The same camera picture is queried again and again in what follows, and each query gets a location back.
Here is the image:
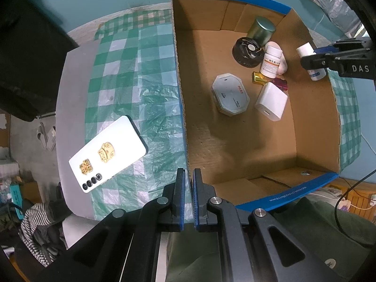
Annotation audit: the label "blue cardboard box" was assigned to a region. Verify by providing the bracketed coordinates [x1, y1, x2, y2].
[171, 0, 341, 209]

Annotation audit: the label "dark green trousers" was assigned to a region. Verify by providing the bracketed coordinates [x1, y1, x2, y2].
[164, 195, 376, 282]

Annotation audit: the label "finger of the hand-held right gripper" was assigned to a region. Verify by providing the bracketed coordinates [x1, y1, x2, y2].
[316, 39, 371, 55]
[300, 51, 347, 71]

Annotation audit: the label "dark green checked cloth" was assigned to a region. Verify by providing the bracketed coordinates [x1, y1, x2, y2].
[94, 3, 174, 40]

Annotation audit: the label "black cable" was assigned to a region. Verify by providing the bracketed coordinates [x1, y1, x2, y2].
[335, 169, 376, 247]

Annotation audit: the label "black hanging clothing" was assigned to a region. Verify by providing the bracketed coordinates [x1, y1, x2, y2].
[0, 0, 80, 122]

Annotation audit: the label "white cable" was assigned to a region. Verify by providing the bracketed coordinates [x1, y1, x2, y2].
[344, 194, 376, 212]

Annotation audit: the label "silver foil curtain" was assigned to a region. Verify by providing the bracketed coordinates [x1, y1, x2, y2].
[282, 0, 368, 39]

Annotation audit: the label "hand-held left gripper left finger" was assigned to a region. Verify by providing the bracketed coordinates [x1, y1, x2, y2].
[69, 167, 187, 282]

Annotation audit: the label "light green checked plastic sheet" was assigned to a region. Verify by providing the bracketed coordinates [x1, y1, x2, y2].
[84, 23, 362, 224]

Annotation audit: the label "teal box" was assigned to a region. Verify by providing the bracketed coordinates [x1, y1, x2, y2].
[10, 182, 24, 221]

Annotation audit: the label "white charger block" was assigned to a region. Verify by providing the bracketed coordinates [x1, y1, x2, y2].
[254, 82, 288, 122]

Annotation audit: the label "purple and gold lighter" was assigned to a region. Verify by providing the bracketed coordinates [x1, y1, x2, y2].
[251, 71, 288, 92]

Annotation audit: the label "white slipper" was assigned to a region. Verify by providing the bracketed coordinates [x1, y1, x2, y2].
[37, 125, 48, 149]
[47, 126, 57, 151]

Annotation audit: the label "teal lidded jar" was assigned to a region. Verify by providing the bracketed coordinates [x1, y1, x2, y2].
[246, 17, 277, 45]

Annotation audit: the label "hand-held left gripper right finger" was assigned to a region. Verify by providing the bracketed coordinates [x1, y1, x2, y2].
[192, 168, 344, 282]

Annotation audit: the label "striped black and white cloth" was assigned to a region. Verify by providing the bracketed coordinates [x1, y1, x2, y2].
[19, 203, 63, 266]

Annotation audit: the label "white octagonal case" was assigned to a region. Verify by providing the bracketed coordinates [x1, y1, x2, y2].
[212, 73, 250, 116]

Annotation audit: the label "orange label white pill bottle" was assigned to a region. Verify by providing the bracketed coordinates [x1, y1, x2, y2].
[260, 45, 283, 79]

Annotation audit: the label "black round tin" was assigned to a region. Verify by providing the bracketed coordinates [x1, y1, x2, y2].
[232, 37, 262, 67]

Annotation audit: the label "small white pill bottle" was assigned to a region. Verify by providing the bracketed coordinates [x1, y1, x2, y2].
[296, 43, 327, 82]

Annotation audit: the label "white card with dots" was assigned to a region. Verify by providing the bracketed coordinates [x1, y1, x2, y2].
[69, 115, 147, 194]

